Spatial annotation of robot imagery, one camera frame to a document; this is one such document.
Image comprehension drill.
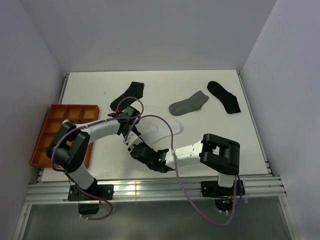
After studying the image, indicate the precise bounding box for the black sock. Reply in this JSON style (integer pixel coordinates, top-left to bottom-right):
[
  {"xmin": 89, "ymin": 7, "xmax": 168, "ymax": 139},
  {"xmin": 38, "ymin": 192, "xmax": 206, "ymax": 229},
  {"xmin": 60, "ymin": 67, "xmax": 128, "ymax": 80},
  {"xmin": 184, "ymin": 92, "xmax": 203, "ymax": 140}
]
[
  {"xmin": 207, "ymin": 81, "xmax": 241, "ymax": 114},
  {"xmin": 110, "ymin": 81, "xmax": 145, "ymax": 111}
]

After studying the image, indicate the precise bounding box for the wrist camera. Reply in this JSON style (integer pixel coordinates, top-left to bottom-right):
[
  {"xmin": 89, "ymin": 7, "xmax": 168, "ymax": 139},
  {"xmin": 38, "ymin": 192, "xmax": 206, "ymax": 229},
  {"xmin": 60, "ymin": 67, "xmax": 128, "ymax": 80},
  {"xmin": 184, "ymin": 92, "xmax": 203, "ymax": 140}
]
[
  {"xmin": 123, "ymin": 131, "xmax": 142, "ymax": 152},
  {"xmin": 115, "ymin": 108, "xmax": 128, "ymax": 118}
]

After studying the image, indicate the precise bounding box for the grey sock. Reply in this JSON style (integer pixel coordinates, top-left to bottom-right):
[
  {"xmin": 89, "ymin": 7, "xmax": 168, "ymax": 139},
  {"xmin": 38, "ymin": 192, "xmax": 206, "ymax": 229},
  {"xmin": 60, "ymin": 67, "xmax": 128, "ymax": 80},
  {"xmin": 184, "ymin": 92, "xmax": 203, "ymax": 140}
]
[{"xmin": 168, "ymin": 90, "xmax": 209, "ymax": 116}]

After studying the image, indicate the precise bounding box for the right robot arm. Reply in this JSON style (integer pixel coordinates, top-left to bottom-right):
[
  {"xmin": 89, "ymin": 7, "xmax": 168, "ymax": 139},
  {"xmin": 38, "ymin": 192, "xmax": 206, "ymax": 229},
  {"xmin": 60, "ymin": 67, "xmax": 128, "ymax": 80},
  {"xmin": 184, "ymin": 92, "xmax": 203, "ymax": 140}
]
[{"xmin": 124, "ymin": 133, "xmax": 240, "ymax": 195}]

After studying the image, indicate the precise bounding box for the black sock right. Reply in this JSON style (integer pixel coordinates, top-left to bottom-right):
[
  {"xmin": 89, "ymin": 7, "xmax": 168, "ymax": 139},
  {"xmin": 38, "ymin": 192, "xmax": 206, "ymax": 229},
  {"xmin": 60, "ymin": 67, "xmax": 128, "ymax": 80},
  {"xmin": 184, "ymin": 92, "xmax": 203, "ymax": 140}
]
[{"xmin": 207, "ymin": 81, "xmax": 241, "ymax": 114}]

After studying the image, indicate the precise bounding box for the black sock left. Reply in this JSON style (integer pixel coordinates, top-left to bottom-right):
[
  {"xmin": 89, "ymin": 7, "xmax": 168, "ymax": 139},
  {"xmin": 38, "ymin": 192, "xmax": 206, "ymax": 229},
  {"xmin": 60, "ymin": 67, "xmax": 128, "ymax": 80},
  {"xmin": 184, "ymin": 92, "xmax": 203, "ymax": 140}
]
[{"xmin": 110, "ymin": 81, "xmax": 145, "ymax": 111}]

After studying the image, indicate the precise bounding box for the orange compartment tray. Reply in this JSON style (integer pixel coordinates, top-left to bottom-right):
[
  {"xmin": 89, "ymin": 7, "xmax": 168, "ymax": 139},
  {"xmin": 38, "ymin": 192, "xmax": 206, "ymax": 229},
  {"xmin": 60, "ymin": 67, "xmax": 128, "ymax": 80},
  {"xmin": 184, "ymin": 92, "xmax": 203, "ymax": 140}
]
[{"xmin": 30, "ymin": 104, "xmax": 100, "ymax": 168}]

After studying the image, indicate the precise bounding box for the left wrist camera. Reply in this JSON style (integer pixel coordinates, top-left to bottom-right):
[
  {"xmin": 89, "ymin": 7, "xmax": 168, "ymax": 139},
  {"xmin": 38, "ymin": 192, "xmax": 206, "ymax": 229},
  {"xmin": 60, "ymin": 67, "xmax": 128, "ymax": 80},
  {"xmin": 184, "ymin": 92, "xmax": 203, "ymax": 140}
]
[{"xmin": 115, "ymin": 108, "xmax": 128, "ymax": 118}]

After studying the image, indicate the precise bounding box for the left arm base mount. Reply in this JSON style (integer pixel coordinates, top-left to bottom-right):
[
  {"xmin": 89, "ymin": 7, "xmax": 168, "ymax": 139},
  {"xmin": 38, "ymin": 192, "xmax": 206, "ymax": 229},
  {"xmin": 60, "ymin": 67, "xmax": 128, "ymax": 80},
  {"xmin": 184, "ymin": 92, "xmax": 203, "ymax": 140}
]
[{"xmin": 67, "ymin": 184, "xmax": 114, "ymax": 218}]

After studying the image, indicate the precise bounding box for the white striped sock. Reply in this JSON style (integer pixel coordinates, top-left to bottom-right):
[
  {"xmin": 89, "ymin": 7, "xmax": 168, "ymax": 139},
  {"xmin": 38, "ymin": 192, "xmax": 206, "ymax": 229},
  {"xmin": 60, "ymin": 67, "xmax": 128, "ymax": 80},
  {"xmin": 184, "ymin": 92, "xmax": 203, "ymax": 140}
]
[{"xmin": 136, "ymin": 118, "xmax": 171, "ymax": 147}]

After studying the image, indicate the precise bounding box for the aluminium frame rail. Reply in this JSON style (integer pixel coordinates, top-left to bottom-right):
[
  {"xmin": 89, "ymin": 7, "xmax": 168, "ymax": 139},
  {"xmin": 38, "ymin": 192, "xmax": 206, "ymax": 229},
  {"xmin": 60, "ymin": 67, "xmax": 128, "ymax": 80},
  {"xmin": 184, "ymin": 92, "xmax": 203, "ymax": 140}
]
[{"xmin": 23, "ymin": 175, "xmax": 287, "ymax": 205}]

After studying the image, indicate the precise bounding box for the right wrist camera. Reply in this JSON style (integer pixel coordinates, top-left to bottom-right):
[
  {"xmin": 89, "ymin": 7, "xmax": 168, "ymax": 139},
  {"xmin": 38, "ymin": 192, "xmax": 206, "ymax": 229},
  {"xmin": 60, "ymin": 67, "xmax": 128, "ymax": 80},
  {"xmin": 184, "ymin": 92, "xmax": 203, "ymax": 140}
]
[{"xmin": 123, "ymin": 131, "xmax": 142, "ymax": 152}]

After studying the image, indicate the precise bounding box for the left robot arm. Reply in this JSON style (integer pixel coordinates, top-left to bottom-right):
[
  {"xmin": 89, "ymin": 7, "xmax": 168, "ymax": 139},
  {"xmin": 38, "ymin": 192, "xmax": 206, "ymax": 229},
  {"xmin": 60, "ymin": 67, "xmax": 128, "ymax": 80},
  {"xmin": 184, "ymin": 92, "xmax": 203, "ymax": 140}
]
[{"xmin": 46, "ymin": 106, "xmax": 141, "ymax": 200}]

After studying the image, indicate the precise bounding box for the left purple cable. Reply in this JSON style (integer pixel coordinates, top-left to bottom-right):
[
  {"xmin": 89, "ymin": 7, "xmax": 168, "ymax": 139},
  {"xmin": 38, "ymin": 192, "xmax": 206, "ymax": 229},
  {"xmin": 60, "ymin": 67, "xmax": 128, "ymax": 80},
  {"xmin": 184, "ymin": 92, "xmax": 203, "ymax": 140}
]
[{"xmin": 49, "ymin": 96, "xmax": 145, "ymax": 221}]

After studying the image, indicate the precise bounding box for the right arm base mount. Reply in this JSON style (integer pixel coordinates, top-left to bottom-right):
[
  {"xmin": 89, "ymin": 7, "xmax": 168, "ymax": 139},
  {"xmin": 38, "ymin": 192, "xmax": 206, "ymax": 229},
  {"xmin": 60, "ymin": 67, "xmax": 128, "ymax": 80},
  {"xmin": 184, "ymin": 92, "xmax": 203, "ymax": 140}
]
[{"xmin": 200, "ymin": 179, "xmax": 246, "ymax": 212}]

